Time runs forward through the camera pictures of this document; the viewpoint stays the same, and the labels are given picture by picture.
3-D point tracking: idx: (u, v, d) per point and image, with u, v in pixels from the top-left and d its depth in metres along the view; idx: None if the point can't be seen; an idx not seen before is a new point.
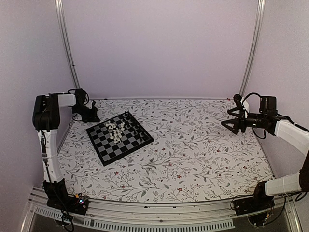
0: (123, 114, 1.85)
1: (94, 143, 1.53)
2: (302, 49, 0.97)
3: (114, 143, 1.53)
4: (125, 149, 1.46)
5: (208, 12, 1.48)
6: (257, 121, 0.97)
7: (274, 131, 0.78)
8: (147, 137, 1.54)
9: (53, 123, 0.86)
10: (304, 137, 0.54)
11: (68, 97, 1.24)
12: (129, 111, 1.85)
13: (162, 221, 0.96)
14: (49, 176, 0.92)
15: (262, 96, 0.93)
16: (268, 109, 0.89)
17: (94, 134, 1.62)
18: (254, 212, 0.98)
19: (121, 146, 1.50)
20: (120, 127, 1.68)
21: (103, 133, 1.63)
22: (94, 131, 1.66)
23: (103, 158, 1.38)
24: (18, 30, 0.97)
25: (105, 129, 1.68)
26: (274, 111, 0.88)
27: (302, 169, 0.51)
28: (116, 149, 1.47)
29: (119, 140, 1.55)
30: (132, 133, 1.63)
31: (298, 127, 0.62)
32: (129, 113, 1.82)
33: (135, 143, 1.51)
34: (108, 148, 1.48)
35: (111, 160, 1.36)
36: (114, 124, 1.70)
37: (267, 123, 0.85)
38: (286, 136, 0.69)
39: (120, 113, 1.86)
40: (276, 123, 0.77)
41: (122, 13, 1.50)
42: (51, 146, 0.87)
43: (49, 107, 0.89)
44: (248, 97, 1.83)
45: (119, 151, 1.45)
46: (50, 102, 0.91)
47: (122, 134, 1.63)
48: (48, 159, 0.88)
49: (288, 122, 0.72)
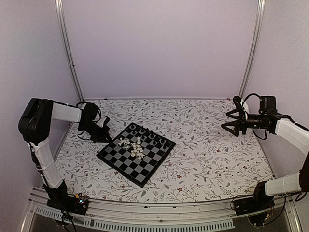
0: (130, 125, 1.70)
1: (117, 166, 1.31)
2: (302, 49, 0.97)
3: (139, 159, 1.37)
4: (154, 162, 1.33)
5: (208, 11, 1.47)
6: (258, 121, 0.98)
7: (275, 130, 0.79)
8: (169, 143, 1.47)
9: (40, 137, 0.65)
10: (304, 136, 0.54)
11: (65, 110, 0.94)
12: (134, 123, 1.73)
13: (162, 221, 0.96)
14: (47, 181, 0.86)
15: (262, 97, 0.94)
16: (267, 109, 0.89)
17: (110, 158, 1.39)
18: (253, 212, 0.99)
19: (149, 160, 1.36)
20: (137, 141, 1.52)
21: (118, 152, 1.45)
22: (108, 154, 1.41)
23: (137, 179, 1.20)
24: (18, 30, 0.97)
25: (118, 147, 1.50)
26: (274, 110, 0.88)
27: (303, 169, 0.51)
28: (144, 166, 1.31)
29: (144, 155, 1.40)
30: (150, 143, 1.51)
31: (299, 127, 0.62)
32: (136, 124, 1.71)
33: (162, 152, 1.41)
34: (137, 166, 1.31)
35: (147, 179, 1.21)
36: (127, 140, 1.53)
37: (267, 122, 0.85)
38: (286, 135, 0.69)
39: (127, 124, 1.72)
40: (276, 122, 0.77)
41: (122, 13, 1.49)
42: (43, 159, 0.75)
43: (38, 112, 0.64)
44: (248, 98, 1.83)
45: (151, 167, 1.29)
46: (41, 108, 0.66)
47: (142, 147, 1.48)
48: (41, 169, 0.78)
49: (289, 121, 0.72)
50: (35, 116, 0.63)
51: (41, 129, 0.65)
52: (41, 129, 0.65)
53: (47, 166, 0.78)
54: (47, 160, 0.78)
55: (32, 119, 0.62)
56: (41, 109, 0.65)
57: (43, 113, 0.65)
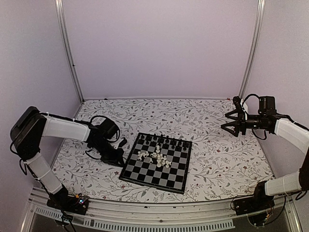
0: (139, 136, 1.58)
1: (135, 179, 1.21)
2: (302, 49, 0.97)
3: (168, 168, 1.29)
4: (183, 166, 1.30)
5: (208, 11, 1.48)
6: (258, 121, 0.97)
7: (274, 130, 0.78)
8: (187, 144, 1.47)
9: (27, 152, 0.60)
10: (304, 135, 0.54)
11: (68, 126, 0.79)
12: (142, 132, 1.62)
13: (162, 221, 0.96)
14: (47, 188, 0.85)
15: (261, 97, 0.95)
16: (267, 109, 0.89)
17: (137, 176, 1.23)
18: (254, 212, 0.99)
19: (177, 165, 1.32)
20: (156, 150, 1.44)
21: (141, 167, 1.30)
22: (133, 173, 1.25)
23: (175, 187, 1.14)
24: (17, 30, 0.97)
25: (139, 162, 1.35)
26: (273, 110, 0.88)
27: (302, 168, 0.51)
28: (176, 172, 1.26)
29: (170, 162, 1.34)
30: (169, 148, 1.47)
31: (298, 126, 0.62)
32: (148, 134, 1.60)
33: (185, 154, 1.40)
34: (169, 175, 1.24)
35: (181, 183, 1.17)
36: (146, 152, 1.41)
37: (266, 121, 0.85)
38: (286, 135, 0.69)
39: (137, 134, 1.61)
40: (276, 121, 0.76)
41: (122, 12, 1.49)
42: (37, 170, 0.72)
43: (29, 127, 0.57)
44: (248, 98, 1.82)
45: (184, 172, 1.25)
46: (29, 126, 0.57)
47: (163, 154, 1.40)
48: (36, 179, 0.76)
49: (288, 120, 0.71)
50: (24, 129, 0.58)
51: (27, 147, 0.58)
52: (28, 147, 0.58)
53: (43, 176, 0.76)
54: (42, 170, 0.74)
55: (20, 133, 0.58)
56: (31, 124, 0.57)
57: (32, 130, 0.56)
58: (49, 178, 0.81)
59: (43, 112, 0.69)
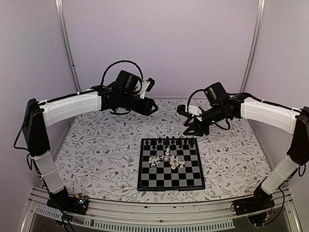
0: (143, 141, 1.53)
1: (156, 186, 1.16)
2: (301, 47, 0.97)
3: (182, 168, 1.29)
4: (197, 163, 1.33)
5: (207, 11, 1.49)
6: (213, 114, 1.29)
7: (242, 113, 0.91)
8: (193, 141, 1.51)
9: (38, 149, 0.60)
10: (282, 113, 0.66)
11: (72, 106, 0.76)
12: (143, 138, 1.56)
13: (162, 221, 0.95)
14: (49, 187, 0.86)
15: (207, 89, 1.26)
16: (220, 96, 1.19)
17: (156, 183, 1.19)
18: (253, 212, 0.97)
19: (190, 163, 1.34)
20: (166, 152, 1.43)
21: (156, 173, 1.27)
22: (151, 181, 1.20)
23: (195, 183, 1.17)
24: (18, 29, 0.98)
25: (152, 168, 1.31)
26: (224, 95, 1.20)
27: (291, 150, 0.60)
28: (191, 170, 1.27)
29: (183, 162, 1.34)
30: (176, 146, 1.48)
31: (270, 106, 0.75)
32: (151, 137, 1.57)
33: (193, 151, 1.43)
34: (187, 175, 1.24)
35: (182, 182, 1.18)
36: (158, 157, 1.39)
37: (229, 107, 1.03)
38: (255, 115, 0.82)
39: (143, 136, 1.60)
40: (241, 105, 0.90)
41: (123, 12, 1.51)
42: (40, 169, 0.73)
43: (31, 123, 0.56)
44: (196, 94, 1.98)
45: (199, 169, 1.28)
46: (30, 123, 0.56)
47: (174, 156, 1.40)
48: (40, 176, 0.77)
49: (251, 102, 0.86)
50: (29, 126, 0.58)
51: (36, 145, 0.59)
52: (40, 143, 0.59)
53: (46, 175, 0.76)
54: (46, 169, 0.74)
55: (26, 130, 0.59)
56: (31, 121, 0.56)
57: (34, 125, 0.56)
58: (51, 180, 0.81)
59: (41, 102, 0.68)
